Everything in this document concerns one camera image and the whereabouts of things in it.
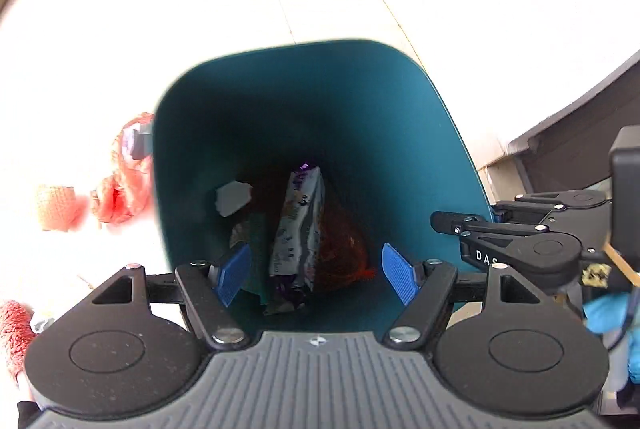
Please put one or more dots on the red fuzzy slipper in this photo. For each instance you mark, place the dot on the red fuzzy slipper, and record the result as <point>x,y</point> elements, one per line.
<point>16,336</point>

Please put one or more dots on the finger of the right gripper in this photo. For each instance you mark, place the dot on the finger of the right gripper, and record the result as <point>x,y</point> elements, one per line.
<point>534,208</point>
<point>530,249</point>

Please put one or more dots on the orange foam fruit net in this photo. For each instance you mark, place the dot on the orange foam fruit net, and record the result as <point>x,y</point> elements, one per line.
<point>60,208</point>

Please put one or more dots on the white biscuit snack package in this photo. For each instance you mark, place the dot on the white biscuit snack package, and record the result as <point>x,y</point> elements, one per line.
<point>294,257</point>

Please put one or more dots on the white paper scrap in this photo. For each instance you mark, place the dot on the white paper scrap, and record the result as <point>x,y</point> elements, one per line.
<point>231,197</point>

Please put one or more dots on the red mesh net bag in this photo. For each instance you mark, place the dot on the red mesh net bag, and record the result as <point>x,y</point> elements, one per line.
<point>343,258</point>

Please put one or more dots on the red plastic bag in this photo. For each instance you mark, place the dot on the red plastic bag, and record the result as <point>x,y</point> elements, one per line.
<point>127,190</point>

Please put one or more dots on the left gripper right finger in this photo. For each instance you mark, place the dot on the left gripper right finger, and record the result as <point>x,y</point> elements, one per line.
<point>425,291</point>

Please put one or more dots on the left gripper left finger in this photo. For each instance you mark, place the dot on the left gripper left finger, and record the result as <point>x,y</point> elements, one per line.
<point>227,281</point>

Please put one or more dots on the teal plastic trash bin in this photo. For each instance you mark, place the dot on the teal plastic trash bin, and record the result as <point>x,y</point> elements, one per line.
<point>363,113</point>

